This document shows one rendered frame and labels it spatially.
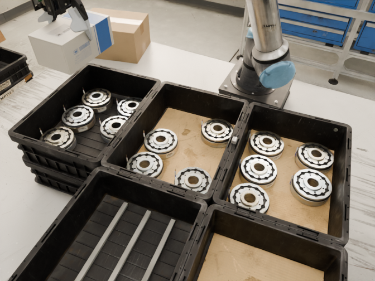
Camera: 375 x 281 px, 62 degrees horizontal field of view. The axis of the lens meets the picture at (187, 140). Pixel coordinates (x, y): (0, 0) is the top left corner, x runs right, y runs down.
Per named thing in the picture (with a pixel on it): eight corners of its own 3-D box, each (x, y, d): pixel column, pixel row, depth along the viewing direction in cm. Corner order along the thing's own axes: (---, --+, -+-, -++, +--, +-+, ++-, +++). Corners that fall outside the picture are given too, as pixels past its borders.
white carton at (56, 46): (83, 35, 103) (77, 7, 96) (114, 43, 99) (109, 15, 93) (38, 64, 90) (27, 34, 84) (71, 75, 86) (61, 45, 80)
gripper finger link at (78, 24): (80, 48, 84) (56, 16, 81) (94, 38, 88) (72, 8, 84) (86, 44, 82) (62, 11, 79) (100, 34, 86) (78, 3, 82)
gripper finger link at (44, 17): (31, 28, 88) (35, 4, 81) (47, 20, 92) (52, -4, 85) (40, 36, 89) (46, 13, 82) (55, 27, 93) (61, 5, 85)
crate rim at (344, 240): (249, 106, 100) (250, 100, 98) (349, 130, 92) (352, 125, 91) (209, 207, 74) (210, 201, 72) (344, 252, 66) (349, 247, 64)
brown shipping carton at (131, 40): (150, 42, 170) (148, 13, 158) (137, 63, 155) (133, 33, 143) (99, 36, 174) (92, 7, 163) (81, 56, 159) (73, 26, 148)
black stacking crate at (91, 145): (94, 89, 121) (87, 63, 113) (163, 107, 114) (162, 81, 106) (20, 161, 95) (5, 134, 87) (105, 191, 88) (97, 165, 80)
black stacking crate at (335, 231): (245, 129, 107) (250, 102, 98) (337, 153, 99) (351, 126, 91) (208, 227, 81) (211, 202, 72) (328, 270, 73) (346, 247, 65)
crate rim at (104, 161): (163, 85, 107) (163, 80, 106) (249, 106, 100) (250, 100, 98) (99, 170, 81) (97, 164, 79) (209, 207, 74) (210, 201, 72)
